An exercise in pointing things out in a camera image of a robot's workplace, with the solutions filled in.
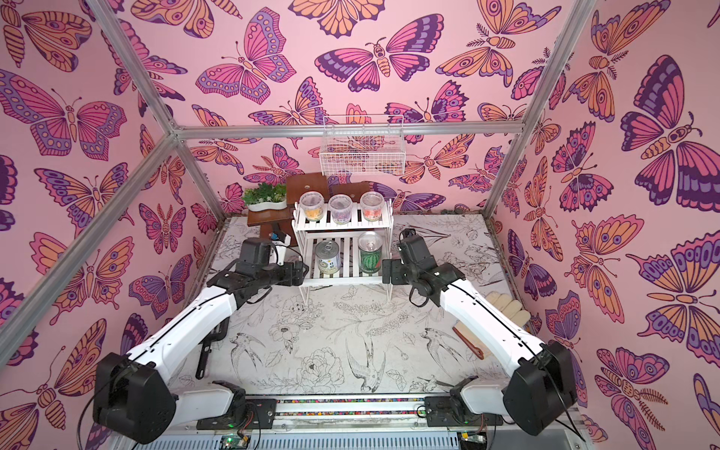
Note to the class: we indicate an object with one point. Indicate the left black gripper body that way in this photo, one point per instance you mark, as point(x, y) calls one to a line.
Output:
point(279, 275)

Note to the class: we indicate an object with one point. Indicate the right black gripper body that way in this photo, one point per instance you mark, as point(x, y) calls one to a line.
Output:
point(395, 272)

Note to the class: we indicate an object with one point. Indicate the green watermelon can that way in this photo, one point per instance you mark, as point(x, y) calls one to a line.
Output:
point(370, 246)

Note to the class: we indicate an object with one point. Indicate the silver tin can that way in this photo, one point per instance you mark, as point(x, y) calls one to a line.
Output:
point(328, 257)

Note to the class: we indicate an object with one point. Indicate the jar with red seeds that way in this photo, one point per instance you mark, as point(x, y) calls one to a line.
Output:
point(371, 205)

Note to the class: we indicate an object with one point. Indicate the jar with yellow seeds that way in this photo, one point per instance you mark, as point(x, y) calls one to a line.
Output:
point(312, 204)

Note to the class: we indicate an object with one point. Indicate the jar with purple seeds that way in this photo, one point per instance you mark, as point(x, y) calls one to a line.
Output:
point(341, 209)

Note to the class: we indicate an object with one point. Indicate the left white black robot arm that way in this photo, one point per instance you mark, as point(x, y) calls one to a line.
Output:
point(132, 395)

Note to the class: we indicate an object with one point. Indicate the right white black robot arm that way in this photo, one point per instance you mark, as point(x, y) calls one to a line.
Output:
point(541, 387)

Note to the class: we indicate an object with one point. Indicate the white wooden two-tier shelf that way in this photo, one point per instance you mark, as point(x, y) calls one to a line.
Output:
point(309, 234)

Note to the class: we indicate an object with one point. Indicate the brown wooden stand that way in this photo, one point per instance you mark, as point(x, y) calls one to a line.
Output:
point(270, 221)

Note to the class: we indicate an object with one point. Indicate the green plant in white pot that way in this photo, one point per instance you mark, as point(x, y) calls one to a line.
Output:
point(266, 197)

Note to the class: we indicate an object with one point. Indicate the black spatula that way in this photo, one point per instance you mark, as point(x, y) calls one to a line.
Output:
point(206, 350)

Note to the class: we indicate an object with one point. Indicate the beige oven glove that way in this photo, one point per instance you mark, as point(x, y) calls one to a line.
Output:
point(509, 309)

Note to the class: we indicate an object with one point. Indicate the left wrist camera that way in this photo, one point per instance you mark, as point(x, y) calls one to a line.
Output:
point(280, 242)

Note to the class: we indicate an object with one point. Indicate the white wire basket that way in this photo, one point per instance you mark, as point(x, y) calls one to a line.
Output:
point(363, 144)

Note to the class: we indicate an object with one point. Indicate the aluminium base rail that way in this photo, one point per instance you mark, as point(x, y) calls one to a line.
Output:
point(404, 421)

